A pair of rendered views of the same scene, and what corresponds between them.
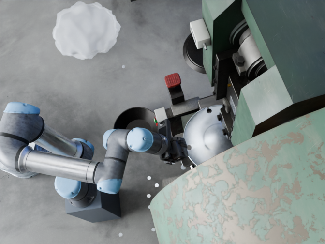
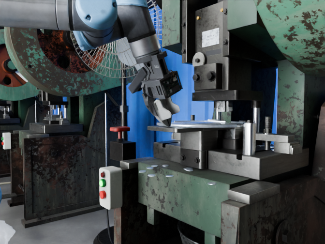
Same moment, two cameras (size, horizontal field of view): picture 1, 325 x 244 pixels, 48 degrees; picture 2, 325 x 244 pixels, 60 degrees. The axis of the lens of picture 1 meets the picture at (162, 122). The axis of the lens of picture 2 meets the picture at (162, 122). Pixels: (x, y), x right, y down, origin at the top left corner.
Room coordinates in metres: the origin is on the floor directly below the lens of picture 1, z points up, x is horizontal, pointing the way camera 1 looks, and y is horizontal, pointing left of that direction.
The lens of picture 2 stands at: (-0.17, 0.49, 0.83)
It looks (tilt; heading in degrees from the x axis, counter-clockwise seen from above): 3 degrees down; 319
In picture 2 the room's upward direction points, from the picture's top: straight up
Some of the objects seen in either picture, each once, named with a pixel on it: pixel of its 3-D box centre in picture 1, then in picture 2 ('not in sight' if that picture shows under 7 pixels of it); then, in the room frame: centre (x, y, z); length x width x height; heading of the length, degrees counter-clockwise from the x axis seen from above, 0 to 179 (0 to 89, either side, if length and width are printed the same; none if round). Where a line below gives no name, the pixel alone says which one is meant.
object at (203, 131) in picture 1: (218, 138); (201, 123); (0.43, -0.20, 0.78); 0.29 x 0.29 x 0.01
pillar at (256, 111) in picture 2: not in sight; (256, 116); (0.35, -0.39, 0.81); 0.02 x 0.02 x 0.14
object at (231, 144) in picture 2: not in sight; (226, 140); (0.43, -0.33, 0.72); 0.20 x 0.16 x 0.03; 179
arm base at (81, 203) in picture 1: (79, 190); not in sight; (0.48, 0.48, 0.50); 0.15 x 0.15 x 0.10
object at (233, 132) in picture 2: not in sight; (224, 129); (0.43, -0.32, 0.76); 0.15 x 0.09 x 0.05; 179
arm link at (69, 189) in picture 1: (71, 183); not in sight; (0.49, 0.48, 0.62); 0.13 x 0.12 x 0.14; 152
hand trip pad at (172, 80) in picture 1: (173, 83); (120, 136); (0.76, -0.10, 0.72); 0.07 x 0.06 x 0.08; 89
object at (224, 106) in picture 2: not in sight; (224, 106); (0.43, -0.32, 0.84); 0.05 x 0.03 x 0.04; 179
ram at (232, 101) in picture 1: (245, 107); (218, 48); (0.43, -0.28, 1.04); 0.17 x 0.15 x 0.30; 89
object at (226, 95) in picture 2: not in sight; (226, 99); (0.43, -0.33, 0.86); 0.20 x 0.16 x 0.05; 179
